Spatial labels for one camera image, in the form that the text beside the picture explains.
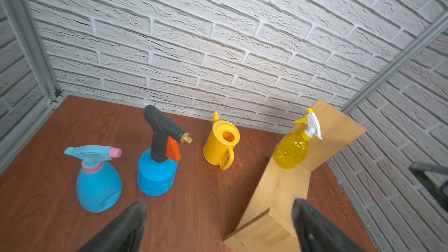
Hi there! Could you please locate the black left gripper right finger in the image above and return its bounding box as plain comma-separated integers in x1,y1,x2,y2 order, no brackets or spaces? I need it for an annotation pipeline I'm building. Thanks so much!
292,198,364,252

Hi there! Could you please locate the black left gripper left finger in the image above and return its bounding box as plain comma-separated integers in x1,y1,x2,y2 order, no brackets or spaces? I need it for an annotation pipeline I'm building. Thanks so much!
79,201,148,252

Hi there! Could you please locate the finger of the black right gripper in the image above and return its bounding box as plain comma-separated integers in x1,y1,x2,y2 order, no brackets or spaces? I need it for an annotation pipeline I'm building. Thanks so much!
409,162,448,212

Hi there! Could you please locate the light blue pink spray bottle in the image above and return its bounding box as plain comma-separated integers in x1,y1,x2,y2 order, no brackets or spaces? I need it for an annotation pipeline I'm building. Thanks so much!
64,145,123,213

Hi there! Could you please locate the blue pressure sprayer black handle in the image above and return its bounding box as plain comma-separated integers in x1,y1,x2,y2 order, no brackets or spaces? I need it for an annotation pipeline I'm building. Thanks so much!
136,105,193,197

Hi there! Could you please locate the yellow transparent spray bottle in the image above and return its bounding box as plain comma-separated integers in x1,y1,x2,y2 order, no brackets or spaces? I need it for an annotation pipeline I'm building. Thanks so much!
273,108,322,169

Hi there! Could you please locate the yellow watering can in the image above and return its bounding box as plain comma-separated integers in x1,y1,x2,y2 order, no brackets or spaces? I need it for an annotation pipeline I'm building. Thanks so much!
203,112,240,170

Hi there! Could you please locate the light wooden shelf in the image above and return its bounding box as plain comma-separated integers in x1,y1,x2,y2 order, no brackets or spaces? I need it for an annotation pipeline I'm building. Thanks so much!
224,100,366,252

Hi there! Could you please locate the aluminium corner post right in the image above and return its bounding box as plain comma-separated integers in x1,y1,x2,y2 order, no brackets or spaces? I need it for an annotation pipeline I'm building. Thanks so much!
340,10,448,114

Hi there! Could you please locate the aluminium corner post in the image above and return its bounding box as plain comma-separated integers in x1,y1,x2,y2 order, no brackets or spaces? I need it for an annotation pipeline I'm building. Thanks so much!
1,0,61,102
340,10,448,114

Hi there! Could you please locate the aluminium corner post left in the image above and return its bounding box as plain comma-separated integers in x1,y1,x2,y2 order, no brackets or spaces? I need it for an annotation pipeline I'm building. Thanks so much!
1,0,61,102

